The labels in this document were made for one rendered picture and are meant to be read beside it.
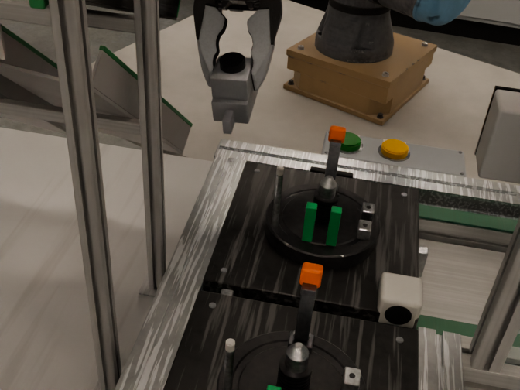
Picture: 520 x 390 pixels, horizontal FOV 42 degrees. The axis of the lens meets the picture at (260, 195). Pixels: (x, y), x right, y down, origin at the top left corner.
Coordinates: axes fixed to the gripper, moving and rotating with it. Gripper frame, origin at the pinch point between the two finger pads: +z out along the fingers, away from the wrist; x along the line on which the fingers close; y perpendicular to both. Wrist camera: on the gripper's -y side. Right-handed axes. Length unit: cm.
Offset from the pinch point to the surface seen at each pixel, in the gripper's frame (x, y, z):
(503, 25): -79, 305, -49
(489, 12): -71, 301, -54
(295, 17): 4, 87, -18
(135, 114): 9.3, -6.4, 5.1
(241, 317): -5.1, -10.6, 25.2
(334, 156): -12.4, 5.7, 8.5
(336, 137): -12.4, 4.9, 6.1
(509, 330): -31.7, -12.3, 22.5
